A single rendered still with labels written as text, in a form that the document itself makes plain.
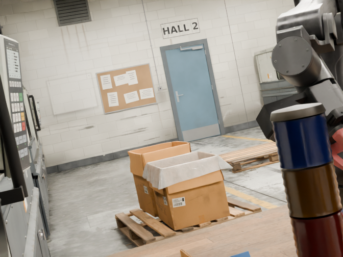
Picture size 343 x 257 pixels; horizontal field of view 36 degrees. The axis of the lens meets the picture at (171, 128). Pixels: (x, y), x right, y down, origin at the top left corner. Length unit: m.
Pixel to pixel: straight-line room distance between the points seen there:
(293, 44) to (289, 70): 0.04
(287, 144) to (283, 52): 0.39
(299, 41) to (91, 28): 10.83
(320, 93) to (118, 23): 10.89
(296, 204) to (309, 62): 0.38
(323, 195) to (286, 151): 0.04
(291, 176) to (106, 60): 11.12
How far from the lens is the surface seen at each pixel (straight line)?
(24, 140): 1.57
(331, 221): 0.38
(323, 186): 0.38
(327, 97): 0.78
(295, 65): 0.74
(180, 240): 1.17
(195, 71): 11.82
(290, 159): 0.37
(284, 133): 0.37
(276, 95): 11.49
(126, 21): 11.64
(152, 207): 4.73
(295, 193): 0.38
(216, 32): 12.10
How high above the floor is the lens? 1.23
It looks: 4 degrees down
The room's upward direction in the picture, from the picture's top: 11 degrees counter-clockwise
